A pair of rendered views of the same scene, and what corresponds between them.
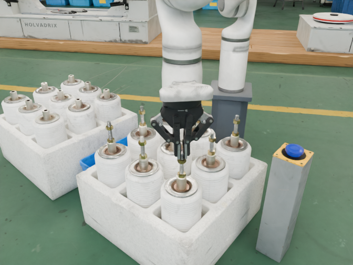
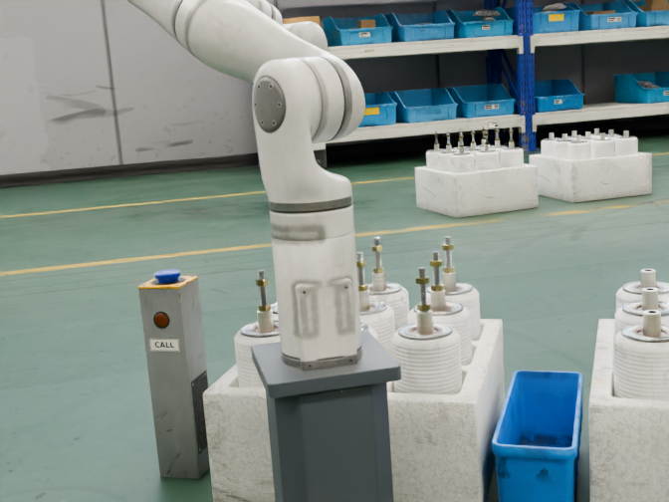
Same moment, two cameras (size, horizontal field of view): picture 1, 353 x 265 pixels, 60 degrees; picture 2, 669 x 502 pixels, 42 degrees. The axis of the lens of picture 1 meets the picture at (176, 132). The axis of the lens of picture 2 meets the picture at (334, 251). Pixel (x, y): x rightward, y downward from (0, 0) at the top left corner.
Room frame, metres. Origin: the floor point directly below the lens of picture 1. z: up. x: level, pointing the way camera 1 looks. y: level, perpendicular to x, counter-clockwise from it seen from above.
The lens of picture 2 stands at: (1.91, -0.54, 0.61)
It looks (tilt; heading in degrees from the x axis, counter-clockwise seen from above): 11 degrees down; 157
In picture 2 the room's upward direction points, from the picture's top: 4 degrees counter-clockwise
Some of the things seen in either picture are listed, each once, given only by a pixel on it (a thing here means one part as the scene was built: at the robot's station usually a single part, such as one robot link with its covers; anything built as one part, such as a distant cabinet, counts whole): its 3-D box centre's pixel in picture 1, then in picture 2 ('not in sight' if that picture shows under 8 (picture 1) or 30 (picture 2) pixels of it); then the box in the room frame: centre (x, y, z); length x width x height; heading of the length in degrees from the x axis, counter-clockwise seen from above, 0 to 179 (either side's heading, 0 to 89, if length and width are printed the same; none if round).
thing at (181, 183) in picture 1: (181, 182); not in sight; (0.55, -0.01, 0.26); 0.02 x 0.02 x 0.03
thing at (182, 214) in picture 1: (180, 215); not in sight; (0.55, -0.01, 0.16); 0.10 x 0.10 x 0.18
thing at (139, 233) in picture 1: (174, 193); (369, 405); (0.71, 0.01, 0.09); 0.39 x 0.39 x 0.18; 51
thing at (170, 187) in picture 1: (181, 186); not in sight; (0.55, -0.01, 0.25); 0.08 x 0.08 x 0.01
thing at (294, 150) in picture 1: (293, 151); (167, 277); (0.59, -0.27, 0.32); 0.04 x 0.04 x 0.02
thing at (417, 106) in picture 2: not in sight; (420, 105); (-3.57, 2.50, 0.36); 0.50 x 0.38 x 0.21; 170
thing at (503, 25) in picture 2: not in sight; (475, 23); (-3.50, 2.93, 0.90); 0.50 x 0.38 x 0.21; 169
